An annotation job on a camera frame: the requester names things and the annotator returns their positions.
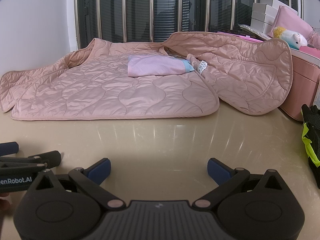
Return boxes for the pink textured pad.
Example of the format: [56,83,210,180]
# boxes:
[299,45,320,54]

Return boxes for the pink storage box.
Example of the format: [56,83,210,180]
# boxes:
[279,47,320,120]

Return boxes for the pink mesh shirt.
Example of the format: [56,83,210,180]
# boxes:
[127,55,195,77]

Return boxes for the metal window grille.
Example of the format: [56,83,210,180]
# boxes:
[75,0,304,50]

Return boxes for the window with dark blinds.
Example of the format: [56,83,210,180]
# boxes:
[75,0,304,50]

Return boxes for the pink flat box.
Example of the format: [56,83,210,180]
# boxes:
[217,29,265,42]

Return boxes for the pink pouch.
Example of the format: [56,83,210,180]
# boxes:
[266,5,314,40]

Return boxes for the black neon yellow glove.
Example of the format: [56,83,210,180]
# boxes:
[301,104,320,189]

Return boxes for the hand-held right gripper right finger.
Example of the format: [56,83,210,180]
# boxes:
[194,158,293,209]

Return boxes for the patterned plastic packet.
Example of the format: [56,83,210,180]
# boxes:
[239,24,270,39]

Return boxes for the stack of white boxes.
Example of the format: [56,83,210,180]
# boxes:
[251,0,284,34]

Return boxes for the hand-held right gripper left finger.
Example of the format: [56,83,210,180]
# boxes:
[25,158,125,209]

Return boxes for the white plush toy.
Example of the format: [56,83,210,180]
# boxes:
[272,26,308,49]

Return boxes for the pink fluffy cloth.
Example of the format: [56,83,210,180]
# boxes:
[306,26,320,47]

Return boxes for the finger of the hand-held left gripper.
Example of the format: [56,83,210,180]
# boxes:
[0,142,19,157]
[0,151,62,174]

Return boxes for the pink quilted jacket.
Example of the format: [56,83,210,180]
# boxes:
[0,32,293,120]

